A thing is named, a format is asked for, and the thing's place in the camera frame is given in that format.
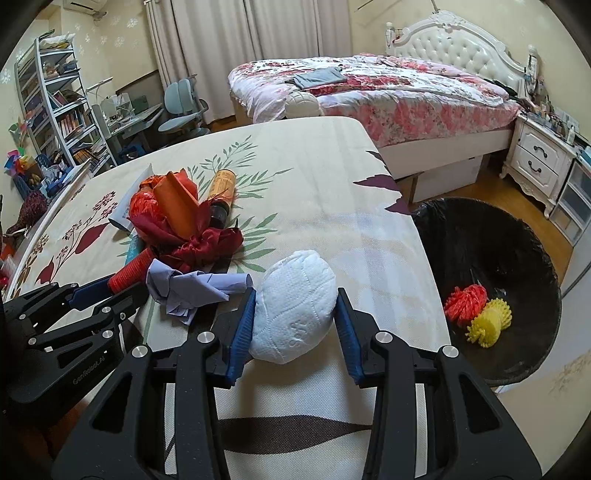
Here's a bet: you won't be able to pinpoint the black lined trash bin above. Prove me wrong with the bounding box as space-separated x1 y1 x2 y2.
409 198 563 388

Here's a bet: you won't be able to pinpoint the white nightstand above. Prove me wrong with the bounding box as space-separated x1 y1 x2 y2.
501 113 578 220

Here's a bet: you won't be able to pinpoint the grey folded cloth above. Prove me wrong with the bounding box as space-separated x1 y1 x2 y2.
284 67 347 90

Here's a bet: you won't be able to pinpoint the dark red satin ribbon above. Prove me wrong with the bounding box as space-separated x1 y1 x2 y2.
134 203 245 273

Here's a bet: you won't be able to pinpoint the teal flat packet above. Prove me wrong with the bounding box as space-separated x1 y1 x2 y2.
124 235 153 257

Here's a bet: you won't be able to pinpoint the bed with pink floral bedding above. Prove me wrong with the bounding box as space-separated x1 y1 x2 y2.
228 53 527 162

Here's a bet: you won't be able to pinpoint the grey study desk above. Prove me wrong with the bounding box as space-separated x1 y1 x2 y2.
92 104 164 158

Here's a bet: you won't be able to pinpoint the white tufted headboard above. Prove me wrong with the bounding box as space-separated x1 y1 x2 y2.
385 10 539 88

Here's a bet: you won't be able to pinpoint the cream leaf printed bedsheet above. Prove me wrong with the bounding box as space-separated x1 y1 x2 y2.
0 115 453 480

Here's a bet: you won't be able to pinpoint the red foam fruit net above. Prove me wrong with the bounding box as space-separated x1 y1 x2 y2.
444 284 489 328

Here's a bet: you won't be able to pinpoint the red ribbed paper cup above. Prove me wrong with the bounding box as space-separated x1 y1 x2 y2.
108 249 155 294

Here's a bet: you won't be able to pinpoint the orange cardboard piece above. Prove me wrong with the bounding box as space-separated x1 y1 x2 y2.
154 172 204 236

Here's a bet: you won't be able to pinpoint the white paper towel wad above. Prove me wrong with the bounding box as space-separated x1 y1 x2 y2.
248 249 338 365

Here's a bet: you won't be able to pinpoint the white round pouf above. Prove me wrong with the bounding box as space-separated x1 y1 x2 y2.
284 91 322 121

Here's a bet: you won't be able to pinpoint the multicolour pinwheel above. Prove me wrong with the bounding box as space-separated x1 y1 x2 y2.
4 148 31 176

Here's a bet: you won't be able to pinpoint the lavender crumpled cloth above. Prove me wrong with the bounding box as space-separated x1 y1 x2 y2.
145 258 254 326

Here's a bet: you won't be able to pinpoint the yellow foam fruit net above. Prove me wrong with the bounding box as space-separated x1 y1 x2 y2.
465 299 513 347

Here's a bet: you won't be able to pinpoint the dark red patterned cloth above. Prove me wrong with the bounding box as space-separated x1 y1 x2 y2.
7 191 49 234

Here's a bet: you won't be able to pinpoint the white desk lamp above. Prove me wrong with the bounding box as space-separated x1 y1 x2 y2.
88 76 114 107

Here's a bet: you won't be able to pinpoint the orange bottle with dark cap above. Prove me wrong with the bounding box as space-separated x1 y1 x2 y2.
203 168 238 229

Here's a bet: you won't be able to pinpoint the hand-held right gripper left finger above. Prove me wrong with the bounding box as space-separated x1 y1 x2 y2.
54 287 257 480

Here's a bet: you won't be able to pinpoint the orange plastic bag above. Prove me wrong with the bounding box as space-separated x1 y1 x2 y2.
128 171 201 236

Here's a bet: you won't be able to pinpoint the white bookshelf with books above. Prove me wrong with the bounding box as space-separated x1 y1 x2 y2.
14 34 116 174

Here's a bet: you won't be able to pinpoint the pale blue desk chair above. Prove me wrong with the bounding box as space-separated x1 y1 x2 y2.
158 78 209 137

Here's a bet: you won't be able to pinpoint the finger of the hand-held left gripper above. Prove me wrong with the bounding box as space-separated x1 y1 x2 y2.
2 275 116 324
28 282 149 356

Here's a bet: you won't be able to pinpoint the blue plastic basket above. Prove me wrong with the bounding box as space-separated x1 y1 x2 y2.
10 154 51 199

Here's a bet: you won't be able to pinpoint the cluster of small bottles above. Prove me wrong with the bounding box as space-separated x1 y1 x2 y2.
522 92 580 139

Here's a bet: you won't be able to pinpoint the beige curtains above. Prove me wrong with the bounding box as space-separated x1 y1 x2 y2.
147 0 352 125

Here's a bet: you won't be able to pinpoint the white storage box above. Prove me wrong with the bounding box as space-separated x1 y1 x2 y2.
411 154 485 204

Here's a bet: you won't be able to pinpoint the white rolled paper sheet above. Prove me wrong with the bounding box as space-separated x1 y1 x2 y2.
108 165 155 232

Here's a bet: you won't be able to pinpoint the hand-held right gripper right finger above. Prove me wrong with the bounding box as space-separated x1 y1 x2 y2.
335 287 542 480

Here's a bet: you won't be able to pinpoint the translucent plastic drawer unit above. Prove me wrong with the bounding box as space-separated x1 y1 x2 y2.
549 159 591 247

